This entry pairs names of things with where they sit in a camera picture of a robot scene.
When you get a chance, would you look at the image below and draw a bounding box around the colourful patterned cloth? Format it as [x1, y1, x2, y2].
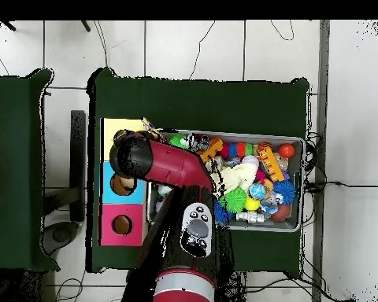
[140, 116, 169, 142]

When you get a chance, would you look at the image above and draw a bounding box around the wooden box with three holes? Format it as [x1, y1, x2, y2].
[99, 117, 147, 247]

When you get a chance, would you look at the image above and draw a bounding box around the shallow mesh bin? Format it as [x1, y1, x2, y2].
[146, 127, 306, 233]

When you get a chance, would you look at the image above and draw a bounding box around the crushed black red can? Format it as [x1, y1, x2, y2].
[188, 133, 210, 152]

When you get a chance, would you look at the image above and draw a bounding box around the green fuzzy ball with eyes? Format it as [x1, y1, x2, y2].
[168, 134, 191, 150]

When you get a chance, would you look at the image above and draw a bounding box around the orange toy brick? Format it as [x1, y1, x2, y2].
[196, 137, 224, 163]
[258, 147, 285, 182]

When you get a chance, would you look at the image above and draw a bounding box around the cream waffle cloth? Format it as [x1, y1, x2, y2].
[218, 161, 259, 194]

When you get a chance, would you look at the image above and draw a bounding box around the dark green table cloth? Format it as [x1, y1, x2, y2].
[85, 67, 310, 279]
[0, 68, 61, 273]

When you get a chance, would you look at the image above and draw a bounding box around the blue globe ball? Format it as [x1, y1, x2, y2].
[249, 182, 267, 201]

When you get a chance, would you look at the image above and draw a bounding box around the black upright panel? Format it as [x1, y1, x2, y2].
[69, 109, 87, 223]

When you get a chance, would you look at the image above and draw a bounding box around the grey round stand base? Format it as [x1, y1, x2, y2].
[40, 220, 80, 256]

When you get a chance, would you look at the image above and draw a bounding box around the black power cable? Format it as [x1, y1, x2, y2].
[303, 180, 378, 193]

